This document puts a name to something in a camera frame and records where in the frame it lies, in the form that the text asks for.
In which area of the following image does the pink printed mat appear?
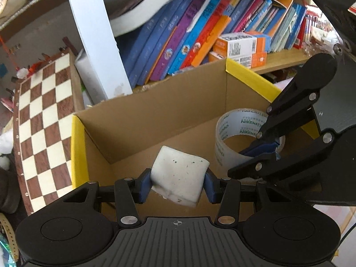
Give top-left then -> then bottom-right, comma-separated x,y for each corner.
313,204 -> 356,258

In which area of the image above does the black cable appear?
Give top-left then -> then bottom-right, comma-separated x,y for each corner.
338,221 -> 356,247

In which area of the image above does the brown and cream chessboard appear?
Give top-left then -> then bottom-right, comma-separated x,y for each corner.
12,51 -> 85,216

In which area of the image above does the white foam block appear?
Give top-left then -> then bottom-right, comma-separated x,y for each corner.
150,145 -> 210,208

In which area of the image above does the flat orange carton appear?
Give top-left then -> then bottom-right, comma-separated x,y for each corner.
208,51 -> 267,69

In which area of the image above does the white pompom with red string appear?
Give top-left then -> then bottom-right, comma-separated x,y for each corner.
15,61 -> 42,79

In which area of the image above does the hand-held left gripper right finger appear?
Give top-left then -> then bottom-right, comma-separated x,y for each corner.
204,170 -> 296,226

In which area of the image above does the white fluffy toy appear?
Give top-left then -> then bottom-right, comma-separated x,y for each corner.
0,129 -> 15,170

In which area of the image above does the thick dark-covered book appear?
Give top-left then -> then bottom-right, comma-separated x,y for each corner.
108,0 -> 176,37

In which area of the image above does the cardboard box with yellow tape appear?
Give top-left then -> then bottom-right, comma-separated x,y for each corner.
71,58 -> 320,219

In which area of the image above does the dark round object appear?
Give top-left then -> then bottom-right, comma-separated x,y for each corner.
0,167 -> 21,213

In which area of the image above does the beige perforated strap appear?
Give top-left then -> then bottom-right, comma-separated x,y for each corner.
0,213 -> 20,258

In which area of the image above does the clear packing tape roll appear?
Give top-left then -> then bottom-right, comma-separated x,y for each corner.
214,108 -> 286,171

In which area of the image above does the orange and white carton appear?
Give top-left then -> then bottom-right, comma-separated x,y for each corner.
215,32 -> 271,59

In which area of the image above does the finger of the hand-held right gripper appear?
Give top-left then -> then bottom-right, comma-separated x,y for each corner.
239,53 -> 339,157
227,131 -> 335,184

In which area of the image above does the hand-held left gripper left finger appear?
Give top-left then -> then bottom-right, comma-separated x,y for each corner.
60,169 -> 153,227

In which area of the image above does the white shelf upright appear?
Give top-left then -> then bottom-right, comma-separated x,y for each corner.
64,0 -> 133,101

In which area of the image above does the row of colourful books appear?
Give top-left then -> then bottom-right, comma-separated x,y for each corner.
122,0 -> 315,88

